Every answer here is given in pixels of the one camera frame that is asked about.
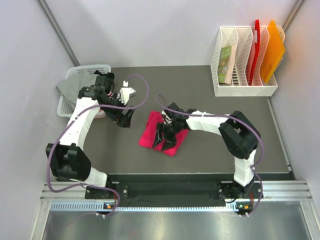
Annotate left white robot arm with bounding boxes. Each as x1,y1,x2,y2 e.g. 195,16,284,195
45,72,136,199

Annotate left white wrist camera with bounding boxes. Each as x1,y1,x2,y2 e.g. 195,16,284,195
117,80,137,105

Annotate white file organizer rack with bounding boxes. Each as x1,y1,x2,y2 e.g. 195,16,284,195
210,26,278,97

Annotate black t shirt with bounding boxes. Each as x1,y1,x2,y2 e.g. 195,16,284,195
93,70,115,89

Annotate magenta t shirt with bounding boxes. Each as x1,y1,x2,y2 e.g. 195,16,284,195
138,111,189,157

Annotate green book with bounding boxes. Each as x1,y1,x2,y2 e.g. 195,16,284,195
217,45,236,85

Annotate white laundry basket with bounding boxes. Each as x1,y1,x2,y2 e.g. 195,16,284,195
57,64,112,118

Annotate orange folder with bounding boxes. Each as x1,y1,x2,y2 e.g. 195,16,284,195
260,19,286,84

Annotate grey t shirt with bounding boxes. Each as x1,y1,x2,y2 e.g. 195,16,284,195
56,71,97,108

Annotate aluminium frame rail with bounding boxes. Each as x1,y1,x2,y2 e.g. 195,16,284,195
31,173,320,240

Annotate red folder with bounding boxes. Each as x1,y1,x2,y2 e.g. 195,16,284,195
246,19,260,86

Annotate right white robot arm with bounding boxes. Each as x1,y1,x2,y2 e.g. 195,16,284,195
152,102,261,199

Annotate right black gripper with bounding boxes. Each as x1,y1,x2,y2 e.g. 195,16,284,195
153,120,182,153

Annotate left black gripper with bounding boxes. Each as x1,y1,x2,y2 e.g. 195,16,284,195
101,93,135,129

